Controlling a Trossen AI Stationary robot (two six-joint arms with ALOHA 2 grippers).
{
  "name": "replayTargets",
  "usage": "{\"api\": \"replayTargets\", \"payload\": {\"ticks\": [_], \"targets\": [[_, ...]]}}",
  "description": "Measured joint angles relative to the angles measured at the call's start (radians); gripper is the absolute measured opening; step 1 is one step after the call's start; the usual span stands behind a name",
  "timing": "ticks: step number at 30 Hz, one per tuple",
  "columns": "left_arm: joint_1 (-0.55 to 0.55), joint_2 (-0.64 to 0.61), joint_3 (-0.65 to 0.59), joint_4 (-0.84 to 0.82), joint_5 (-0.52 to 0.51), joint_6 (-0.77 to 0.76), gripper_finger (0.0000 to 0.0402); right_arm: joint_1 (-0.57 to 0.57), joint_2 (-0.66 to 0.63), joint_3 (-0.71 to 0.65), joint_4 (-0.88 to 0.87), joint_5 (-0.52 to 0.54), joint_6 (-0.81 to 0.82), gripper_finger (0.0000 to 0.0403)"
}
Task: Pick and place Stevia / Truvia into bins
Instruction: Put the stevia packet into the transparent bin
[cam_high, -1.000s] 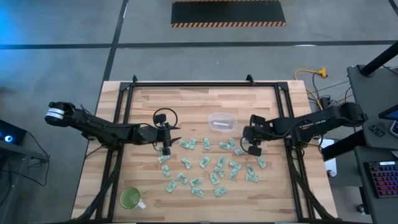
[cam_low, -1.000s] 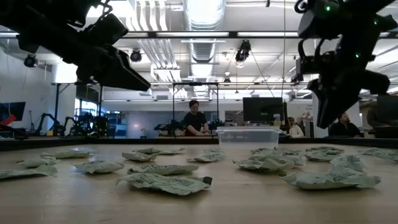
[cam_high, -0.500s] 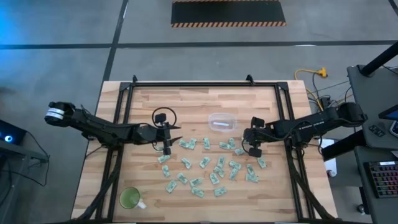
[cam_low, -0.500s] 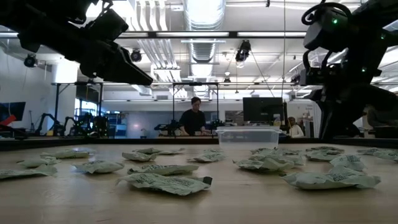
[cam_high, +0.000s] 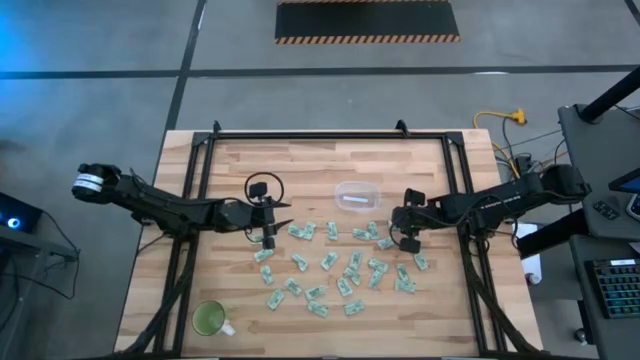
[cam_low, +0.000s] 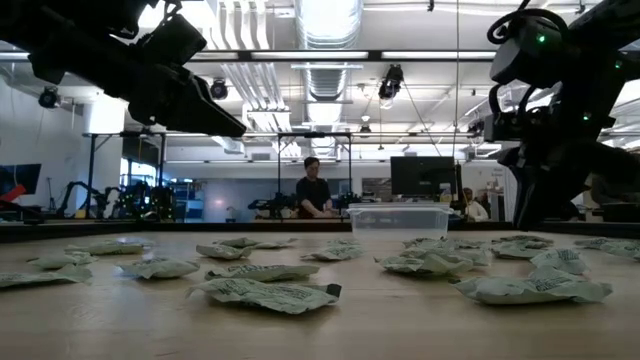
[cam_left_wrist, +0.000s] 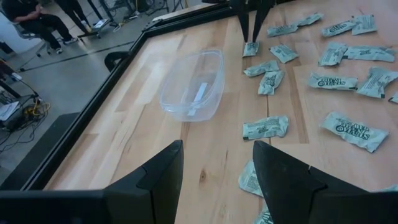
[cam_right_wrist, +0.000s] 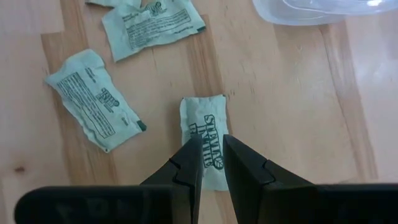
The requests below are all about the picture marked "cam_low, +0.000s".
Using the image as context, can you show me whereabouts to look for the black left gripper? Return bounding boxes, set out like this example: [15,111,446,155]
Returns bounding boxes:
[99,53,248,139]

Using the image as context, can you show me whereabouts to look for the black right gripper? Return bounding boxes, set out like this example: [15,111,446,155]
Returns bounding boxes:
[498,141,640,232]

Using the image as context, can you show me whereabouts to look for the seated person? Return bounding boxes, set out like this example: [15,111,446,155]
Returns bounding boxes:
[462,187,490,223]

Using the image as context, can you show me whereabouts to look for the black computer monitor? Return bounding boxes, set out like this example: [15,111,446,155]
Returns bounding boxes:
[389,156,457,197]

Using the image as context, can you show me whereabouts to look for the standing person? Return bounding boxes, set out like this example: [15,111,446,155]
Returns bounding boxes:
[295,156,337,220]

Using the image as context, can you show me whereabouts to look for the clear plastic bin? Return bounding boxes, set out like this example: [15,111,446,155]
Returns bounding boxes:
[346,202,455,240]

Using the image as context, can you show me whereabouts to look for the black hanging camera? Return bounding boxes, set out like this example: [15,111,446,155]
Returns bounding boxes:
[208,78,230,101]
[38,85,60,110]

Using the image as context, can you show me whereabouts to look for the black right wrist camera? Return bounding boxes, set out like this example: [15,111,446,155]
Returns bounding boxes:
[482,112,524,144]

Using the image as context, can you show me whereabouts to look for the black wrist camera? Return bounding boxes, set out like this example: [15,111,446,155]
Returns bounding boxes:
[482,112,524,144]
[142,13,209,67]

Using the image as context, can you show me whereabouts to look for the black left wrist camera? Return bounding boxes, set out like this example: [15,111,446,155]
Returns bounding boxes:
[142,13,209,67]

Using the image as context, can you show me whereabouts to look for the silver ventilation duct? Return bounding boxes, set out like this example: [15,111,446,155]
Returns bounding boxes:
[294,0,365,156]

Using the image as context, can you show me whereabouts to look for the black overhead rig camera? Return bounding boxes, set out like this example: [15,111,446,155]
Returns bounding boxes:
[377,63,405,101]

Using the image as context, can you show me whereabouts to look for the dark wall screen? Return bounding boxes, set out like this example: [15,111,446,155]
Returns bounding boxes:
[0,163,42,197]

